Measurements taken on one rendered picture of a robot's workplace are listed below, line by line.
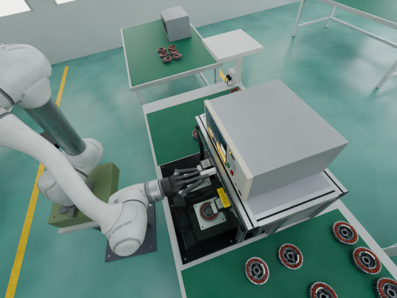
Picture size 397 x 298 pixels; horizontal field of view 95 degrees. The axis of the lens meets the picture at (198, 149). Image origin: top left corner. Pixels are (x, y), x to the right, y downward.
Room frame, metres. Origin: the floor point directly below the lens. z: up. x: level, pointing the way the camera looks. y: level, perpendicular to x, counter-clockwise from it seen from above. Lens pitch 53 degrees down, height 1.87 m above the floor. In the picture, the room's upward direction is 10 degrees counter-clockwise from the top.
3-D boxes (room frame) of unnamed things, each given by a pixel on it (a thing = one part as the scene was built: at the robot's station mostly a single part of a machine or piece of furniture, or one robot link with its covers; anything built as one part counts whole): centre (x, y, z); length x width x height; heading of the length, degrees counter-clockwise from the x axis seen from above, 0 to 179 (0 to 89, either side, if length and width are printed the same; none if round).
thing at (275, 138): (0.50, -0.29, 1.22); 0.44 x 0.39 x 0.20; 10
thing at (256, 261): (0.03, -0.17, 0.77); 0.11 x 0.11 x 0.04
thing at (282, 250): (0.06, -0.36, 0.77); 0.11 x 0.11 x 0.04
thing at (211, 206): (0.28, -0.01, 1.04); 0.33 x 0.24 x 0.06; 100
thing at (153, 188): (0.34, 0.20, 1.18); 0.09 x 0.06 x 0.09; 10
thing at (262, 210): (0.52, -0.29, 1.09); 0.68 x 0.44 x 0.05; 10
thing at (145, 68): (2.83, 0.24, 0.37); 1.85 x 1.10 x 0.75; 10
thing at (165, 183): (0.36, 0.13, 1.18); 0.09 x 0.08 x 0.07; 100
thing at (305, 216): (0.21, -0.43, 0.91); 0.28 x 0.03 x 0.32; 100
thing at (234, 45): (1.45, -0.39, 0.98); 0.37 x 0.35 x 0.46; 10
